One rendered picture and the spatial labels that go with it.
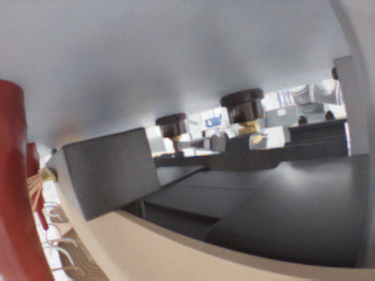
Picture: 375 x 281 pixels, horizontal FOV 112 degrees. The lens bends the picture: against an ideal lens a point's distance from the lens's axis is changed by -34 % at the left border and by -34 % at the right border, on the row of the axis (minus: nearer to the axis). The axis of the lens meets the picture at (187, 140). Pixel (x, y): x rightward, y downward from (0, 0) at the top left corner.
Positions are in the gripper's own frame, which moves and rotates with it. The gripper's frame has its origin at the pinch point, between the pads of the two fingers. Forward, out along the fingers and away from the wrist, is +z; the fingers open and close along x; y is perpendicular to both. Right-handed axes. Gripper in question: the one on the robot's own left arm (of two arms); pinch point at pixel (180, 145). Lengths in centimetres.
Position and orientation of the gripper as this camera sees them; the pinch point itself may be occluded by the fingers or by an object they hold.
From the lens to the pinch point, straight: 64.3
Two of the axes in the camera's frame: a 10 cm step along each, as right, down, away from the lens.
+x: 4.0, -0.4, -9.1
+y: -0.4, -10.0, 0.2
